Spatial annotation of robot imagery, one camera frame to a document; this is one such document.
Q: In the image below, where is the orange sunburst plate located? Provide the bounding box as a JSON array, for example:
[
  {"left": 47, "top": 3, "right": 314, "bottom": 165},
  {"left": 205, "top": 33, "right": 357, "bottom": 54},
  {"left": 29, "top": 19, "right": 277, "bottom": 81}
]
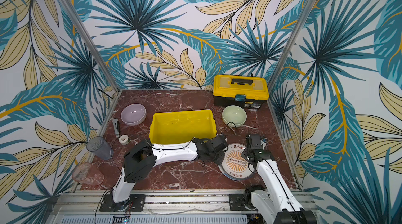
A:
[{"left": 218, "top": 143, "right": 254, "bottom": 181}]

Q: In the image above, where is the yellow plastic bin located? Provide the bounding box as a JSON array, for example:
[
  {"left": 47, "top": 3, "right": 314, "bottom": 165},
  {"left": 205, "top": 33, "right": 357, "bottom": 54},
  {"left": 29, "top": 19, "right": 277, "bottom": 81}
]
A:
[{"left": 149, "top": 109, "right": 217, "bottom": 145}]

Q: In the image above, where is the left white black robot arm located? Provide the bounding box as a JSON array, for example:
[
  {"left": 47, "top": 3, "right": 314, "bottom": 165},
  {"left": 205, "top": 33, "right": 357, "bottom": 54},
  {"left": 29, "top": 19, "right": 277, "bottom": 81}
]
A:
[{"left": 111, "top": 134, "right": 228, "bottom": 204}]

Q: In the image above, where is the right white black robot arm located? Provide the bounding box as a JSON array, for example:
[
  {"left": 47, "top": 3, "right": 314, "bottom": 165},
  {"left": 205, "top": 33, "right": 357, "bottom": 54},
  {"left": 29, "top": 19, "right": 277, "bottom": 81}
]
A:
[{"left": 241, "top": 134, "right": 317, "bottom": 224}]

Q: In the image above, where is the pale green bowl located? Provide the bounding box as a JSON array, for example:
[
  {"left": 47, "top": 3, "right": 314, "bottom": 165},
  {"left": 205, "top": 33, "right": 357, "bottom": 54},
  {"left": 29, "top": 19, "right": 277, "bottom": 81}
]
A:
[{"left": 222, "top": 105, "right": 247, "bottom": 128}]

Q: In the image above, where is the yellow black toolbox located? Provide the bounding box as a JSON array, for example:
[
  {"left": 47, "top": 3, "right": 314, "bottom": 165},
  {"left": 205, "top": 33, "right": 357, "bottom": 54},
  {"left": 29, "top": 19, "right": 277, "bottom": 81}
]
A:
[{"left": 213, "top": 74, "right": 269, "bottom": 109}]

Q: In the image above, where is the lilac bowl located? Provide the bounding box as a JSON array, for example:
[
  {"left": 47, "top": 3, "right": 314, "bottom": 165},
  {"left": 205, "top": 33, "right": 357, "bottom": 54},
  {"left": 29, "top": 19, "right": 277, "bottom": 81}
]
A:
[{"left": 120, "top": 104, "right": 147, "bottom": 126}]

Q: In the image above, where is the white tape roll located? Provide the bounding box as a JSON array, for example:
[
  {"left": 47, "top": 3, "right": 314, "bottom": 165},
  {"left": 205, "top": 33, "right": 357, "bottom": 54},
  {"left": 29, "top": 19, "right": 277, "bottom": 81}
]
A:
[{"left": 118, "top": 135, "right": 130, "bottom": 145}]

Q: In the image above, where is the grey folding knife tool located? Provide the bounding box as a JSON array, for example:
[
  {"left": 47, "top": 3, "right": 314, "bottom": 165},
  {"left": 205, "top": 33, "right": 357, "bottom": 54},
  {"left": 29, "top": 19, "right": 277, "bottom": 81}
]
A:
[{"left": 112, "top": 118, "right": 120, "bottom": 138}]

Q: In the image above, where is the grey translucent cup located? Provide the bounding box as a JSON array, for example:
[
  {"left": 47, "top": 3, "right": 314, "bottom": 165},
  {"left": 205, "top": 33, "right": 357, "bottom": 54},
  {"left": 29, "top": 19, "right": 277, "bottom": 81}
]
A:
[{"left": 86, "top": 137, "right": 114, "bottom": 160}]

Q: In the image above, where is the pink translucent cup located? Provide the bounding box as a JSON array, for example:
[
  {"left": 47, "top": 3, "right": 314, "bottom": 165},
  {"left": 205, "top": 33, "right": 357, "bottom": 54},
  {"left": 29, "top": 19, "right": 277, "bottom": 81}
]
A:
[{"left": 72, "top": 162, "right": 104, "bottom": 185}]

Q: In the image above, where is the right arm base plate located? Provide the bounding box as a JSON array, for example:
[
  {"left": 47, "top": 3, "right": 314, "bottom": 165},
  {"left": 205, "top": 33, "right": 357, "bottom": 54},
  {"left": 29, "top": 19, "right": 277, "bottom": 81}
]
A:
[{"left": 229, "top": 190, "right": 275, "bottom": 213}]

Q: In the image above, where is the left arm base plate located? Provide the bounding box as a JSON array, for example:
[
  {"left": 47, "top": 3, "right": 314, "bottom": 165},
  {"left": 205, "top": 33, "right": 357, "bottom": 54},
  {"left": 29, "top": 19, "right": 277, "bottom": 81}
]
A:
[{"left": 99, "top": 194, "right": 146, "bottom": 212}]

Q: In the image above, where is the aluminium front rail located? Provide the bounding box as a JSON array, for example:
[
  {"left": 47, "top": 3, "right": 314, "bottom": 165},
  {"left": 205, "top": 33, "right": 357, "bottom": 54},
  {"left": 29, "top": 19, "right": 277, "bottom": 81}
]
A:
[{"left": 50, "top": 189, "right": 318, "bottom": 215}]

